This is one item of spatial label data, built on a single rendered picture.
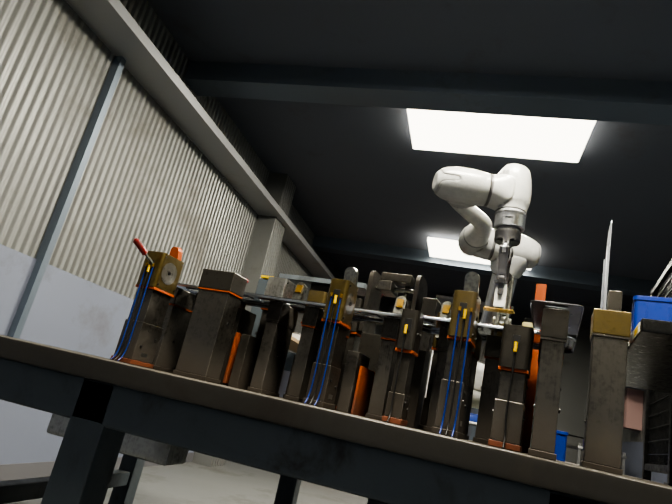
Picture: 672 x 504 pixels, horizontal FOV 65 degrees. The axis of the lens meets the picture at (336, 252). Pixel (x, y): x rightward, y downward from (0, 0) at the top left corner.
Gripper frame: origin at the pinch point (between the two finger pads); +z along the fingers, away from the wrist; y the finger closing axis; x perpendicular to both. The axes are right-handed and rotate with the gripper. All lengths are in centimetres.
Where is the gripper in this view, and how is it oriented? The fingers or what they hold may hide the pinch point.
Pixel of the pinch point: (500, 296)
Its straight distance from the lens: 158.8
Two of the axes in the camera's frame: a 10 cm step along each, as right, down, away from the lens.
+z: -2.1, 9.4, -2.8
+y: -3.5, -3.4, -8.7
